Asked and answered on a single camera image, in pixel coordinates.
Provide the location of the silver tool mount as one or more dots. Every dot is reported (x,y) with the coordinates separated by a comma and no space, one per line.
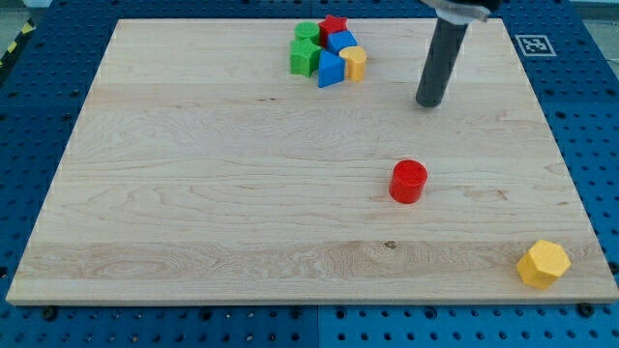
(463,11)

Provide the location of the red cylinder block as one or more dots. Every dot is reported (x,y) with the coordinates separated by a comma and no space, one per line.
(408,181)

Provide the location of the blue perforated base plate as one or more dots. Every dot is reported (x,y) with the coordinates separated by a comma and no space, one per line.
(42,95)

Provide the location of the yellow hexagon block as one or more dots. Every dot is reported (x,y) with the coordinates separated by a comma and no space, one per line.
(542,264)

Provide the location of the wooden board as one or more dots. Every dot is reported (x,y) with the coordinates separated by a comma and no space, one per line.
(201,171)

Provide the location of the yellow heart block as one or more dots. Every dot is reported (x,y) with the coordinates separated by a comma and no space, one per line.
(355,58)

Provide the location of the green cylinder block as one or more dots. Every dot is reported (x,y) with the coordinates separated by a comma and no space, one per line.
(307,30)

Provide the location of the blue triangle block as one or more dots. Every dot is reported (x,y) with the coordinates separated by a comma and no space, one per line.
(331,69)

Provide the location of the blue cube block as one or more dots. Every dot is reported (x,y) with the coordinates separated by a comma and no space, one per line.
(340,40)

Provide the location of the red star block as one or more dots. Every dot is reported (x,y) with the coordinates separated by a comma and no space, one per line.
(329,25)

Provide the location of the white fiducial marker tag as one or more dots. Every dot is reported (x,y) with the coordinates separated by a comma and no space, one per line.
(534,45)

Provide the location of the green star block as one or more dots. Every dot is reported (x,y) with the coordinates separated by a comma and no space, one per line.
(304,57)

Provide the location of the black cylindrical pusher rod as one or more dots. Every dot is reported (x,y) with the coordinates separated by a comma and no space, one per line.
(442,54)

